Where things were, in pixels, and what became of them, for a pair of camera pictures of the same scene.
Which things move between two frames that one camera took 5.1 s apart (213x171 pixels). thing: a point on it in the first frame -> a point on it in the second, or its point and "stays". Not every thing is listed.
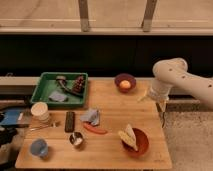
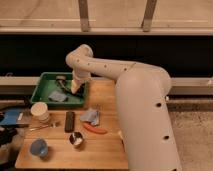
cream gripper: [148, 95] -> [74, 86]
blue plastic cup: [39, 147] stays
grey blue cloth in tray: [58, 97] stays
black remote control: [69, 121] stays
